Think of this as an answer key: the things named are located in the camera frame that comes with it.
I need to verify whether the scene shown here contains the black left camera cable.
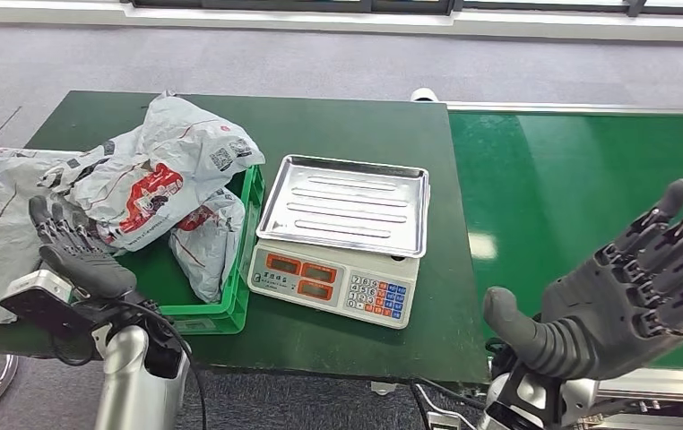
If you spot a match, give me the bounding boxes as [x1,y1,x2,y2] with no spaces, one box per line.
[50,299,209,430]

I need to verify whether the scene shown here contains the green conveyor belt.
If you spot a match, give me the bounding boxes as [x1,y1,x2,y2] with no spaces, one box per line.
[445,101,683,405]

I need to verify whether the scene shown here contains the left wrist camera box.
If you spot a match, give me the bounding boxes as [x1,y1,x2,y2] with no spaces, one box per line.
[0,270,96,337]

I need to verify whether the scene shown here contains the white electronic scale steel tray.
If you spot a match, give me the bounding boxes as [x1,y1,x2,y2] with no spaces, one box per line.
[246,154,432,331]

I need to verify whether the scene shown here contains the black window frame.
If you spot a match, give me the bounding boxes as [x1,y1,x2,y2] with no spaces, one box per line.
[130,0,683,18]

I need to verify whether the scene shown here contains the grey parcel with QR labels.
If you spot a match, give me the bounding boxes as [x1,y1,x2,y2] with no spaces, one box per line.
[39,90,266,254]

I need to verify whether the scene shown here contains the dark green table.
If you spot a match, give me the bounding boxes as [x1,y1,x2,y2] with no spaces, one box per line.
[0,90,491,387]

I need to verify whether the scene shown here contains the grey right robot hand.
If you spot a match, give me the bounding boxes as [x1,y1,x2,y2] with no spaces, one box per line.
[482,176,683,383]

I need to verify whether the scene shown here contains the white parcel black print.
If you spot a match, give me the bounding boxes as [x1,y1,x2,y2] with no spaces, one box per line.
[0,146,84,164]

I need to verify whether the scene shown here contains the green plastic crate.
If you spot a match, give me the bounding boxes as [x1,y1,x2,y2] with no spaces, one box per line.
[112,165,266,337]

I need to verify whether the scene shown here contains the white cable under table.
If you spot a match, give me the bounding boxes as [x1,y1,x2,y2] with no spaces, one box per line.
[412,384,467,430]

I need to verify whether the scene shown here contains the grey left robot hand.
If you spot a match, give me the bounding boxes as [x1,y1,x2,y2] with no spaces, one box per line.
[28,195,139,301]

